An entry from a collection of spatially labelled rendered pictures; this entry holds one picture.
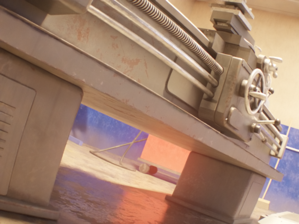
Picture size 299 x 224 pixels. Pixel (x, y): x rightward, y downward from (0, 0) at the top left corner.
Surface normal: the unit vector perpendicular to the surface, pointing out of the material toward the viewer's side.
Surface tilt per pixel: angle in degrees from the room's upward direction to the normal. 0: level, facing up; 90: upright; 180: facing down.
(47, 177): 90
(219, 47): 90
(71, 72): 90
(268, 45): 90
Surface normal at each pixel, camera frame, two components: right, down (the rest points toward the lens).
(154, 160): -0.25, -0.18
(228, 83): -0.54, -0.28
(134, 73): 0.76, 0.24
